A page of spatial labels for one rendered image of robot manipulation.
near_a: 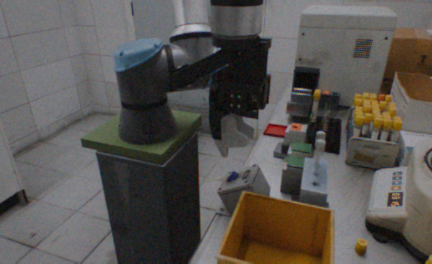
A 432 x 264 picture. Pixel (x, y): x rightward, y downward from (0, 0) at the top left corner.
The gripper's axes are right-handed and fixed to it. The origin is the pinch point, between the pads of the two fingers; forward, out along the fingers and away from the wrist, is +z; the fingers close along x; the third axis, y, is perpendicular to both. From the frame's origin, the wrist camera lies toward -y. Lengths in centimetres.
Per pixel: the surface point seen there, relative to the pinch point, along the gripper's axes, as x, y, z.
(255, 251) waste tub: -10.2, 9.7, 10.9
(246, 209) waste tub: -8.3, 7.4, 4.8
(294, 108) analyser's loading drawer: 44.0, 6.8, 7.5
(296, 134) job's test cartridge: 21.4, 10.6, 5.2
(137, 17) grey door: 184, -145, 2
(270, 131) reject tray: 33.8, 2.1, 11.6
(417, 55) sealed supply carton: 98, 45, 0
